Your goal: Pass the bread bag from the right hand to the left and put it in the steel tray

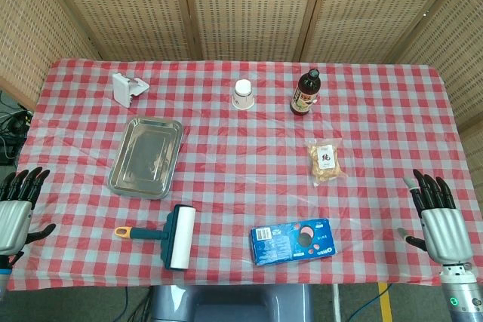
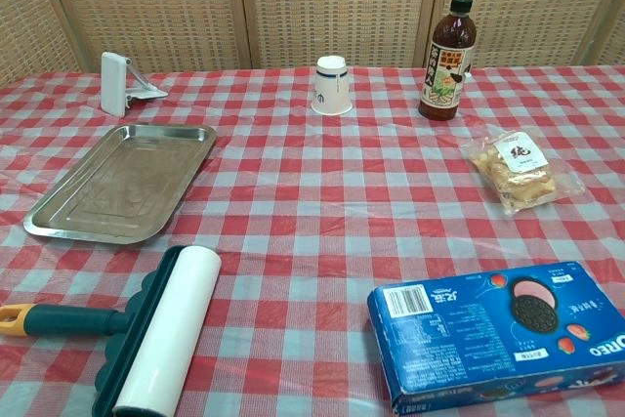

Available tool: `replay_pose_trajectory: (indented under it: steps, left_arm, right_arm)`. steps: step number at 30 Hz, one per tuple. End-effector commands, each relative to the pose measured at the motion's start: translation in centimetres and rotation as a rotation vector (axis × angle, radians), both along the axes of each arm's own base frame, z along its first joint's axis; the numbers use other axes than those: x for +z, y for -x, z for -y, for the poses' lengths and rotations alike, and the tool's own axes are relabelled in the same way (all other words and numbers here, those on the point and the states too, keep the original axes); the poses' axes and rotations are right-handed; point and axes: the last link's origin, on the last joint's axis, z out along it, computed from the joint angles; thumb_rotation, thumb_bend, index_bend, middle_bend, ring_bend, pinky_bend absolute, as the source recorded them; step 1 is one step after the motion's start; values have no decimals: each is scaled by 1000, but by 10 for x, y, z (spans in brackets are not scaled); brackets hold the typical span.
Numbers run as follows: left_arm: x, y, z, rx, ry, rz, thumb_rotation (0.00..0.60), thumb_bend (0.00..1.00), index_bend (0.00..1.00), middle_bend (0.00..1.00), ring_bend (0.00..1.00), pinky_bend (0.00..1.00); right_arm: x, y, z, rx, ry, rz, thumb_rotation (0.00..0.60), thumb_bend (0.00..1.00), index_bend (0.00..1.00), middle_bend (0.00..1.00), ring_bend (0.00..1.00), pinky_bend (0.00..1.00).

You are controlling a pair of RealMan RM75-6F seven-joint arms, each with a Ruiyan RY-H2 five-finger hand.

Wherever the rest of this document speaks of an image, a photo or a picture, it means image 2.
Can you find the clear plastic snack packet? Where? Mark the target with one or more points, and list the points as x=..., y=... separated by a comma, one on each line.
x=517, y=178

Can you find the silver metal tray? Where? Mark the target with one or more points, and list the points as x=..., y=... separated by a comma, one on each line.
x=122, y=182

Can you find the red white checkered tablecloth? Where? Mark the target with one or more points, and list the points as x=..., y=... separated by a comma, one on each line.
x=312, y=192

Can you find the white paper cup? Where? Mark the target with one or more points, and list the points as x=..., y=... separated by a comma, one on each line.
x=332, y=90

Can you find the brown drink bottle black cap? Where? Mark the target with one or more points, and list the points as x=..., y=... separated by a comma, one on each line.
x=446, y=75

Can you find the woven wooden folding screen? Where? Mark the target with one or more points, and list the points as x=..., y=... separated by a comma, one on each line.
x=337, y=7

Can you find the teal lint roller white roll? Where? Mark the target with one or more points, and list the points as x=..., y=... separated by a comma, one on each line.
x=166, y=329

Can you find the white folding phone stand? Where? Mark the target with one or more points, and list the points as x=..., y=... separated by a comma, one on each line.
x=111, y=85

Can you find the blue Oreo cookie box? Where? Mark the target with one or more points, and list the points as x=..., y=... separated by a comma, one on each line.
x=488, y=339

